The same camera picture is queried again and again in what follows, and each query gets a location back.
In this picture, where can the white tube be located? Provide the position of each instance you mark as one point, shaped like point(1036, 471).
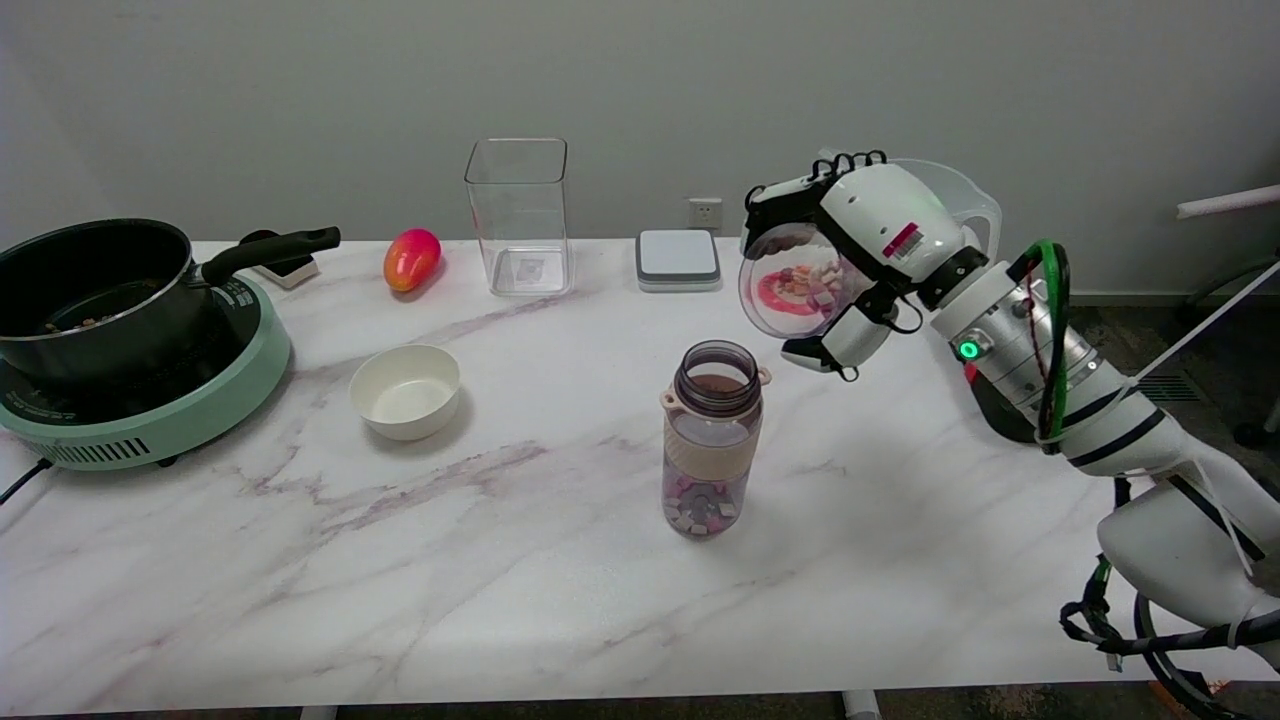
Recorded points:
point(1230, 201)

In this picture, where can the red orange toy mango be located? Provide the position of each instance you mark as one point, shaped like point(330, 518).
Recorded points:
point(410, 260)

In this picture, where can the grey white kitchen scale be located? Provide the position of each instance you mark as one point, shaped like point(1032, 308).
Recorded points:
point(678, 258)

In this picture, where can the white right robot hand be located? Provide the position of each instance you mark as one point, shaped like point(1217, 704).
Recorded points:
point(880, 220)

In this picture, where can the floor vent grille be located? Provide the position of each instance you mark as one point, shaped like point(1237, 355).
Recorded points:
point(1175, 388)

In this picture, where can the green induction cooker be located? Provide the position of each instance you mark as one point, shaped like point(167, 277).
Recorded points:
point(190, 410)

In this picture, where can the small clear measuring cup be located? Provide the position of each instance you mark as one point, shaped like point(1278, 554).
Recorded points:
point(790, 290)

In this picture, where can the white table leg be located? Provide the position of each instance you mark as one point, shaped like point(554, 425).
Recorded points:
point(318, 713)
point(861, 706)

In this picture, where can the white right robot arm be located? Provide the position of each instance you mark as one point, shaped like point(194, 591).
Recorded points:
point(1160, 540)

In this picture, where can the clear square plastic container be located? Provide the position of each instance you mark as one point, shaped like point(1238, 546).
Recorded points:
point(520, 220)

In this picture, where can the black saucepan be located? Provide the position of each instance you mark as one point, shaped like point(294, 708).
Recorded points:
point(100, 300)

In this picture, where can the large clear measuring jug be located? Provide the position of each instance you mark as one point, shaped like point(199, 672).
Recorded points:
point(965, 200)

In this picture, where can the white bowl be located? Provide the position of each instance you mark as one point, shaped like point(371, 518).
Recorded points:
point(405, 400)

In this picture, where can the small white black device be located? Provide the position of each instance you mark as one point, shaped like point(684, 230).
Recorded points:
point(290, 270)

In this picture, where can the purple water bottle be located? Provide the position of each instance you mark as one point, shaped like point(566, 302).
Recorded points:
point(710, 450)

